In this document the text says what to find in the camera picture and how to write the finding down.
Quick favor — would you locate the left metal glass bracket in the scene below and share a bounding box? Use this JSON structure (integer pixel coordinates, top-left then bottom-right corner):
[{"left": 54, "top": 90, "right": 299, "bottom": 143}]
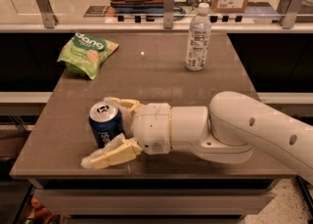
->
[{"left": 36, "top": 0, "right": 59, "bottom": 28}]

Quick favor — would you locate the green rice chip bag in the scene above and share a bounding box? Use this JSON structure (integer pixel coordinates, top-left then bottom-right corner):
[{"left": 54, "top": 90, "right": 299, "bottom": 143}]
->
[{"left": 58, "top": 33, "right": 118, "bottom": 80}]

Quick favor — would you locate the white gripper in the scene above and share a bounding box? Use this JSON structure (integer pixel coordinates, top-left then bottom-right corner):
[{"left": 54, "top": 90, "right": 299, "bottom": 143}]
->
[{"left": 81, "top": 97, "right": 171, "bottom": 169}]

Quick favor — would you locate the grey table drawer front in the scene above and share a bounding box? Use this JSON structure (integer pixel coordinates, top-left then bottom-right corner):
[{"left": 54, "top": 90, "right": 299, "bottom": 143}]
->
[{"left": 35, "top": 190, "right": 275, "bottom": 216}]

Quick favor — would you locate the middle metal glass bracket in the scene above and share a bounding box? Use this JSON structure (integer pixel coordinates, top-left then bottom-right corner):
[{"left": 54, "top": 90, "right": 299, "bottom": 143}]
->
[{"left": 163, "top": 0, "right": 174, "bottom": 29}]

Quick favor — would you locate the right metal glass bracket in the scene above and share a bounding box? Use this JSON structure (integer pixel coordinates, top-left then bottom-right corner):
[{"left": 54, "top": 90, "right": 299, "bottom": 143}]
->
[{"left": 281, "top": 0, "right": 303, "bottom": 29}]

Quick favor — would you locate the metal glass bracket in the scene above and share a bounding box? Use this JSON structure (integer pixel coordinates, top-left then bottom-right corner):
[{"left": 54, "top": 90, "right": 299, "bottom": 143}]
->
[
  {"left": 281, "top": 0, "right": 303, "bottom": 29},
  {"left": 163, "top": 0, "right": 174, "bottom": 29},
  {"left": 36, "top": 0, "right": 59, "bottom": 28}
]

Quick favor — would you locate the blue pepsi can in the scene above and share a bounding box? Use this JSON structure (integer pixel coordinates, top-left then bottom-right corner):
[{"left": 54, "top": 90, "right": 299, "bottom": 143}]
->
[{"left": 89, "top": 101, "right": 122, "bottom": 149}]

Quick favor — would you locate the clear plastic water bottle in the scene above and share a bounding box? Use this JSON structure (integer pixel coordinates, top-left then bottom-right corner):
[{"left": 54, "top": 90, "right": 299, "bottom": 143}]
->
[{"left": 185, "top": 3, "right": 211, "bottom": 70}]

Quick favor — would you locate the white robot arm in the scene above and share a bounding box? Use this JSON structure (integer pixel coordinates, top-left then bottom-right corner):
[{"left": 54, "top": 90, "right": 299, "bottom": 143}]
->
[{"left": 81, "top": 91, "right": 313, "bottom": 182}]

